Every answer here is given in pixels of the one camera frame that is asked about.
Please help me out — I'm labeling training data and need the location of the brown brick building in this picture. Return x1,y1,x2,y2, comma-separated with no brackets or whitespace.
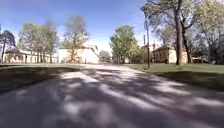
152,44,189,65

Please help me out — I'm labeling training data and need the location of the bare grey tree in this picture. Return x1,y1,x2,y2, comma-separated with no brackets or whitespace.
61,14,90,64

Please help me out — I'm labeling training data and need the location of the low pale building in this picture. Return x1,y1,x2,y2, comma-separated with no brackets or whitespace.
3,49,60,64

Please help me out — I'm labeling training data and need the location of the green leafy tree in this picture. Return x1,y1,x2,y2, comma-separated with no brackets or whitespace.
109,25,148,65

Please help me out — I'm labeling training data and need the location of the large forked tree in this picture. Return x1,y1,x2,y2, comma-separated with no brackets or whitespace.
140,0,204,66

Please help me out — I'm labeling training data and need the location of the group of green trees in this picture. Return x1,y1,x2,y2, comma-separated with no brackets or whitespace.
18,19,60,64

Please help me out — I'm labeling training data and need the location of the grass lawn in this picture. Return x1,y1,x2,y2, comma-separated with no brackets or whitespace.
124,62,224,93
0,63,84,95

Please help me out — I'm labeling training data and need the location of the large leafy tree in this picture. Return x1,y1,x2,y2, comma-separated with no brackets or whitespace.
191,0,224,65

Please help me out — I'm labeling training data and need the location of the white building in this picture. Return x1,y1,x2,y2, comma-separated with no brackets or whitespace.
58,44,101,65

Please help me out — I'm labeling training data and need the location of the tall dark pole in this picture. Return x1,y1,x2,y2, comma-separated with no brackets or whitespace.
143,7,151,70

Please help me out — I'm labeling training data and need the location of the dark pine tree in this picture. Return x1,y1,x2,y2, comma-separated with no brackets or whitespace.
0,29,17,64

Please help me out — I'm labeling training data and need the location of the grey asphalt road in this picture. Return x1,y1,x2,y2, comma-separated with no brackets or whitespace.
0,63,224,128

